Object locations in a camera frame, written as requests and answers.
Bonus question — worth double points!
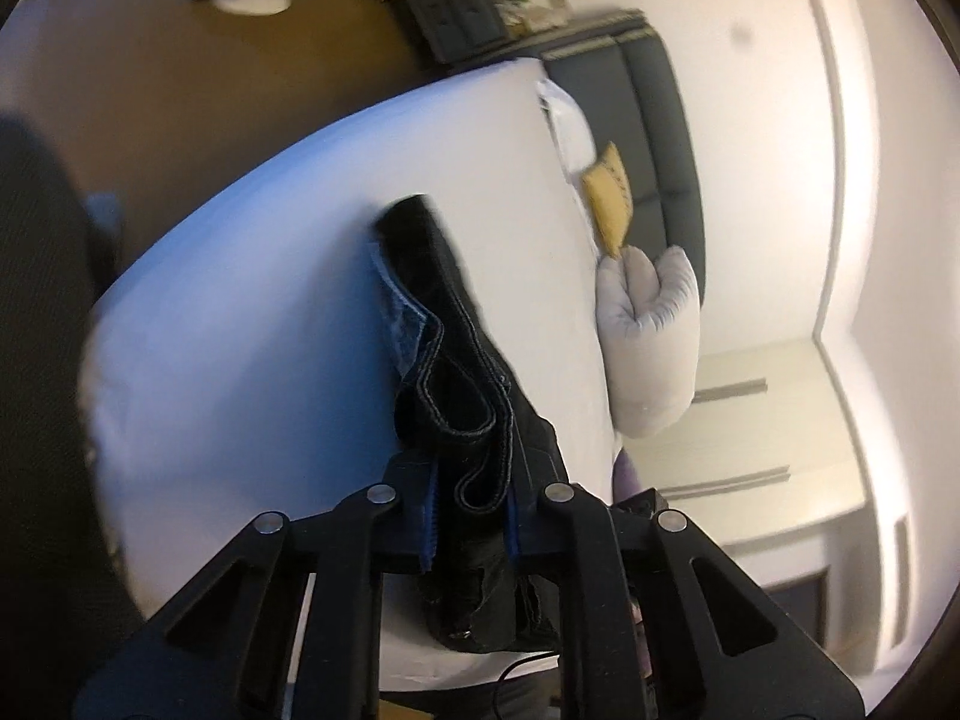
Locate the white wardrobe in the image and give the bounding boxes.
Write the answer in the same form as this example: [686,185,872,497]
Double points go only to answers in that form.
[625,340,913,676]

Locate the black denim pants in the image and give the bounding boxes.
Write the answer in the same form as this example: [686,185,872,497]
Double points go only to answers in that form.
[370,195,566,653]

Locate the grey white pillow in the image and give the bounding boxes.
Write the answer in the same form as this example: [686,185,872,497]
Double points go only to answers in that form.
[596,245,701,439]

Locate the yellow pillow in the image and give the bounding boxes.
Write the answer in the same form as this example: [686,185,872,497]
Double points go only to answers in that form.
[581,142,633,259]

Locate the dark bedside cabinet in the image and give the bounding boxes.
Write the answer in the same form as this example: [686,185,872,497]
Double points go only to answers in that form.
[391,0,511,67]

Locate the dark grey headboard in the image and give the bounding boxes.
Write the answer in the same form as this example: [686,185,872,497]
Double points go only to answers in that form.
[538,10,708,309]

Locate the purple pillow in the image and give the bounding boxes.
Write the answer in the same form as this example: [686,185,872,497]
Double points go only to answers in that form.
[612,449,643,505]

